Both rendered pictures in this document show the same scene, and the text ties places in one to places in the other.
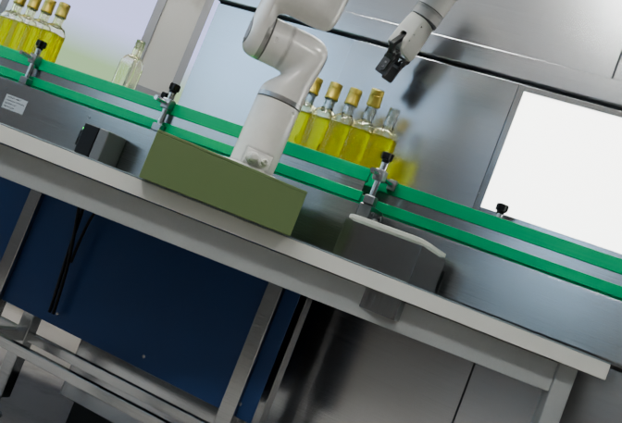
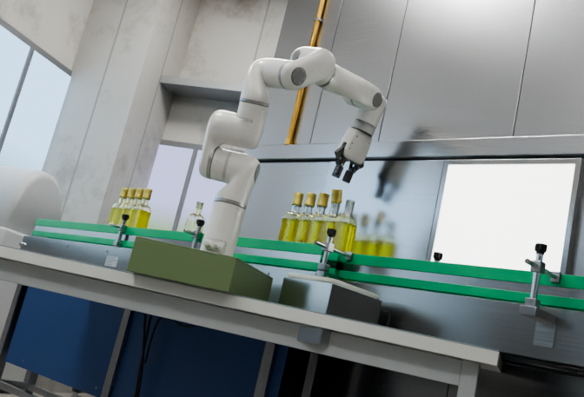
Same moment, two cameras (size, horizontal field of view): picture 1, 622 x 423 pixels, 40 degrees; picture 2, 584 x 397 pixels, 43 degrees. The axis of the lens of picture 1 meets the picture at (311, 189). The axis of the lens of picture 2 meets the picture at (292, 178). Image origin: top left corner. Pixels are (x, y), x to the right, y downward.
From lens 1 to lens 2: 78 cm
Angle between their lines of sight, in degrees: 23
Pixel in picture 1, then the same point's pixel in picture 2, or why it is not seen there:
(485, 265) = (416, 299)
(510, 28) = (435, 122)
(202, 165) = (165, 254)
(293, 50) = (229, 166)
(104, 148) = not seen: hidden behind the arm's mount
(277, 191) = (216, 261)
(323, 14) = (244, 136)
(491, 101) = (427, 178)
